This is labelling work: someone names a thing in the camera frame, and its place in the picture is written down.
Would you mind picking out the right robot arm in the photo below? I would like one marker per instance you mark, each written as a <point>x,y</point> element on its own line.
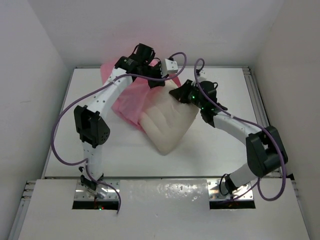
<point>265,151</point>

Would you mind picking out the right aluminium rail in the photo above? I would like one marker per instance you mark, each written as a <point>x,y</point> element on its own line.
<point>255,97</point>

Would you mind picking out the metal base plate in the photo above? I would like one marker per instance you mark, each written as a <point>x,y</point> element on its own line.
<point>217,191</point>
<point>102,192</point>

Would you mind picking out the aluminium rail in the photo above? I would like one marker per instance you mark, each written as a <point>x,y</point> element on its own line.
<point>255,97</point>
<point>22,210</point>

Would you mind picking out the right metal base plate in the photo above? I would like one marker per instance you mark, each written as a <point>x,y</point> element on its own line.
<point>217,191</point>

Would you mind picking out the cream bear print pillow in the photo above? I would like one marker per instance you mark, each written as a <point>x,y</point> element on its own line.
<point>165,120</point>

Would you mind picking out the left aluminium rail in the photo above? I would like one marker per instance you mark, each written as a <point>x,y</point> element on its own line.
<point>22,210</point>

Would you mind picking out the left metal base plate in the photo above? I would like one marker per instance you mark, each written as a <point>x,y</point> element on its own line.
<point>102,192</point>

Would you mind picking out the pink satin pillowcase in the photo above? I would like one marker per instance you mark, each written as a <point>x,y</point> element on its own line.
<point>130,104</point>

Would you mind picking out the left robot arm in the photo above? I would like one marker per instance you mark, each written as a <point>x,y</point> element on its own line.
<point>90,120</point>

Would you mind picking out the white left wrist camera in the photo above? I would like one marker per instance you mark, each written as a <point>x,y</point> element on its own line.
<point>169,67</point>

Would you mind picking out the white front cover panel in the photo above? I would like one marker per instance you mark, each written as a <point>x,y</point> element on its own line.
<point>158,210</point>

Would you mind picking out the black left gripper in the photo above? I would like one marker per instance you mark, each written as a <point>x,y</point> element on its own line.
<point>157,83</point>

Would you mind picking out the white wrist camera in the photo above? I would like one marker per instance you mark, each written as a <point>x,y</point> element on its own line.
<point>169,67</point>
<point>200,73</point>

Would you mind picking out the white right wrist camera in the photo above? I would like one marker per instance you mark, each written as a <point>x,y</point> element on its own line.
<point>200,73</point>

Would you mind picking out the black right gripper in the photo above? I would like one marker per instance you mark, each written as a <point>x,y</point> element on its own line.
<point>180,92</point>

